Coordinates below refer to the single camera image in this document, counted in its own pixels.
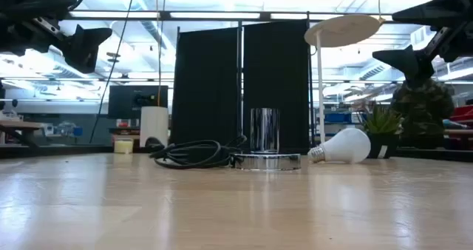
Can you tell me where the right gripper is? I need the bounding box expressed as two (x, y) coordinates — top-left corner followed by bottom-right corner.
(372, 0), (473, 88)

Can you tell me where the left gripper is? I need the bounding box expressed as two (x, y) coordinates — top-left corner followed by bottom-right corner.
(0, 0), (113, 74)

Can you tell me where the white lightbulb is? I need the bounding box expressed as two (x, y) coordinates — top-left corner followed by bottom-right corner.
(307, 127), (372, 165)

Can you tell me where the chrome lamp base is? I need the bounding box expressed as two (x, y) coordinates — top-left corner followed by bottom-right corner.
(233, 107), (302, 172)

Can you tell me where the person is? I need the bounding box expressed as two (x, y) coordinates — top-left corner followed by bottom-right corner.
(389, 78), (456, 150)

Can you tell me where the red storage bin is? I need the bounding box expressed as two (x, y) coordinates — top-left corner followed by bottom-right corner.
(449, 105), (473, 128)

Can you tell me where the black computer monitor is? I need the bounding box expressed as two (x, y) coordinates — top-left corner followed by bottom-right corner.
(107, 85), (169, 120)

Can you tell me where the potted succulent plant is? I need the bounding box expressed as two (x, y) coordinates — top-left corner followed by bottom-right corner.
(360, 101), (404, 160)

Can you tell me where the wooden workbench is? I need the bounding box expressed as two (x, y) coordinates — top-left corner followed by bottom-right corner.
(0, 121), (44, 147)

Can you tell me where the blue storage bin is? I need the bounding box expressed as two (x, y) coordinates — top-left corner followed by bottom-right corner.
(324, 112), (367, 124)

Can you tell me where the black folding screen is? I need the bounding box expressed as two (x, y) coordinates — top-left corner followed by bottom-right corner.
(171, 18), (312, 155)

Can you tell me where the orange hanging cable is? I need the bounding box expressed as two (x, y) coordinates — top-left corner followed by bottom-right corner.
(155, 0), (166, 107)

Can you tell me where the black lamp power cord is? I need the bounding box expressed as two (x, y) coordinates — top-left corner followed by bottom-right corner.
(145, 134), (248, 170)

